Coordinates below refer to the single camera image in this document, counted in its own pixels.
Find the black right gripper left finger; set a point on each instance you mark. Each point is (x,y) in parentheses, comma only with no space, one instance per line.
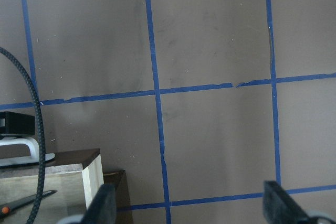
(103,208)

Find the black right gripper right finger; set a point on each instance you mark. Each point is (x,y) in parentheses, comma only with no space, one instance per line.
(279,207)

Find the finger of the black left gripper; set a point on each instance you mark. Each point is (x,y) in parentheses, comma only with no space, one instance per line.
(17,124)

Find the white drawer handle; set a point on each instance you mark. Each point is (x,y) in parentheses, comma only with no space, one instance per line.
(19,151)

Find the wooden drawer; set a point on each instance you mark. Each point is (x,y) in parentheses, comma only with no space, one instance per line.
(75,176)

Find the grey orange handled scissors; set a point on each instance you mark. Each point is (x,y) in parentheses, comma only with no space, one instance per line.
(9,207)

